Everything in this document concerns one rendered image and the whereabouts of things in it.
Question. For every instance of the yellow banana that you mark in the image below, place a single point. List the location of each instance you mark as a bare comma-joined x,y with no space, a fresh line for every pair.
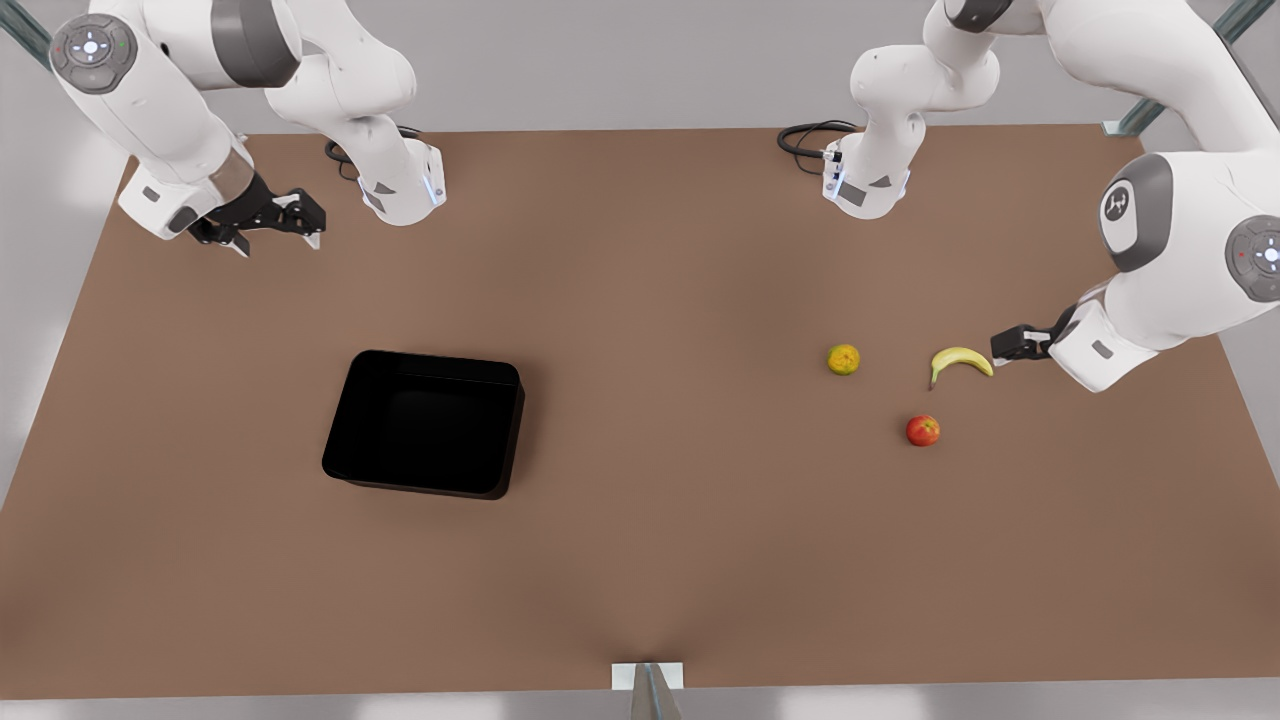
962,359

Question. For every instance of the black storage box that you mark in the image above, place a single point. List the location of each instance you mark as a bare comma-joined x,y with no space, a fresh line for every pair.
425,424

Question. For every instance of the yellow-green orange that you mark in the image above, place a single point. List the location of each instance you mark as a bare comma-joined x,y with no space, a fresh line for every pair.
844,359

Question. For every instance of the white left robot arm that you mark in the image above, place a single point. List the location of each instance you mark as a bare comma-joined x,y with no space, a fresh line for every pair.
1180,260

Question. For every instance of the red apple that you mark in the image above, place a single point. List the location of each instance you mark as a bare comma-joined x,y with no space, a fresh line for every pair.
923,431

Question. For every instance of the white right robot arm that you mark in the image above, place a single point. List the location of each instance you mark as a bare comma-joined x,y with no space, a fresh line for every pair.
180,110

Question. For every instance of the silver frame post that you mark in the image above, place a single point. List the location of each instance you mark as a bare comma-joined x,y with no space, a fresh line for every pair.
652,692
1170,80
25,30

